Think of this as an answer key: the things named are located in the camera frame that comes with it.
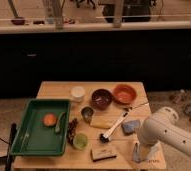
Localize grey-blue cloth towel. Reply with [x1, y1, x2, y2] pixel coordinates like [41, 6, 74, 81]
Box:
[132, 143, 141, 163]

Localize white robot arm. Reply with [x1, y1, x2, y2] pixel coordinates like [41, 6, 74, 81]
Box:
[137, 107, 191, 161]

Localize small green cup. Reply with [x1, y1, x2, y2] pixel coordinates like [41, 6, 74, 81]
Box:
[73, 133, 88, 150]

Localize small metal cup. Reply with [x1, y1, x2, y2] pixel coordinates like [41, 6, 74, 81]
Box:
[81, 107, 94, 123]

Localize white paper cup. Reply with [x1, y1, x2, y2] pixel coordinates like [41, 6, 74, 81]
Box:
[71, 86, 85, 102]

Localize blue sponge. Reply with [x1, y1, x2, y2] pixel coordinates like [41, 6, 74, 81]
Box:
[121, 120, 141, 135]

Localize wooden table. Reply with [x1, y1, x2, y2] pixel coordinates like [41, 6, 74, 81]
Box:
[13, 81, 166, 171]

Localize yellow sponge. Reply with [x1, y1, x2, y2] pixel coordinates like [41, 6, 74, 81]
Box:
[90, 117, 112, 129]

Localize orange bowl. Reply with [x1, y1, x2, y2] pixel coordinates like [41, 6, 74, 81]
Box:
[112, 84, 137, 104]

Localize dark purple bowl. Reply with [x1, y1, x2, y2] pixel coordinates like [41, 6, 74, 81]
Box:
[91, 89, 112, 110]

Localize dark red grapes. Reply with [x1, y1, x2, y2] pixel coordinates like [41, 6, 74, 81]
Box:
[67, 118, 78, 145]

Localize green cucumber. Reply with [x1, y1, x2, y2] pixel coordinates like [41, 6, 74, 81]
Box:
[55, 112, 66, 134]

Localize orange round fruit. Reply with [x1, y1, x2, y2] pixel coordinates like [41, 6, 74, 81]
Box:
[43, 113, 57, 127]

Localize green plastic tray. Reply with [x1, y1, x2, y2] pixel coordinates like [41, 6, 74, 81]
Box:
[10, 99, 71, 156]

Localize black stand left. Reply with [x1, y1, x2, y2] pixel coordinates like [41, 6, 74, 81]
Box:
[5, 123, 17, 171]

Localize wooden block with handle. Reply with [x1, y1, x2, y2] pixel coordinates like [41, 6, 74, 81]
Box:
[91, 148, 117, 162]

